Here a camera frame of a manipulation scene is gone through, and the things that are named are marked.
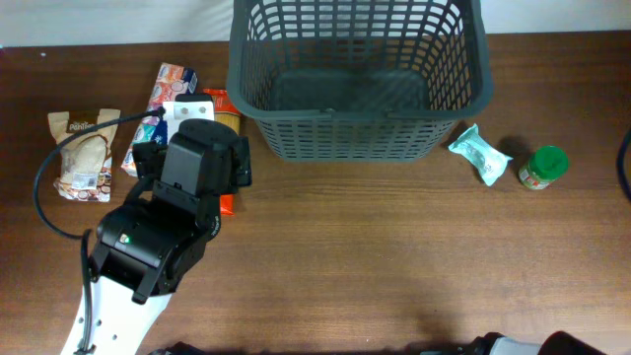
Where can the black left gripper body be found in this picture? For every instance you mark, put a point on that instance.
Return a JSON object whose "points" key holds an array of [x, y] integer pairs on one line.
{"points": [[152, 163]]}

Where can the Kleenex tissue multipack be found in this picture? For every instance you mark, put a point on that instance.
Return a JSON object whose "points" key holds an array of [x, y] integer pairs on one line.
{"points": [[172, 80]]}

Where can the mint green wipes packet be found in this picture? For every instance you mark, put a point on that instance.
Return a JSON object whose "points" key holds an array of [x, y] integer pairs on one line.
{"points": [[489, 162]]}

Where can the green lid jar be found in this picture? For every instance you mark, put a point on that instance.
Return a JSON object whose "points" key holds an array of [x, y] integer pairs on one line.
{"points": [[544, 166]]}

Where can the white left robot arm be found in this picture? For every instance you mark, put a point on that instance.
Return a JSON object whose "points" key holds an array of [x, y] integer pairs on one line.
{"points": [[146, 245]]}

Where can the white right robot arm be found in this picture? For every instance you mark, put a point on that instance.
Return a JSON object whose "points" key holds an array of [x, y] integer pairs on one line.
{"points": [[558, 343]]}

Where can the spaghetti packet orange ends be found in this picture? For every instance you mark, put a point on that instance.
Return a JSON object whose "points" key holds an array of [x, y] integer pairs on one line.
{"points": [[225, 113]]}

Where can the beige Panisse snack bag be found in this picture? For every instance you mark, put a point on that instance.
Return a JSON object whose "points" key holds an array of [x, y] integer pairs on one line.
{"points": [[86, 162]]}

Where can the grey plastic basket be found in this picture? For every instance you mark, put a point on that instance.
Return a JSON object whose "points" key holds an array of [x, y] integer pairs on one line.
{"points": [[358, 80]]}

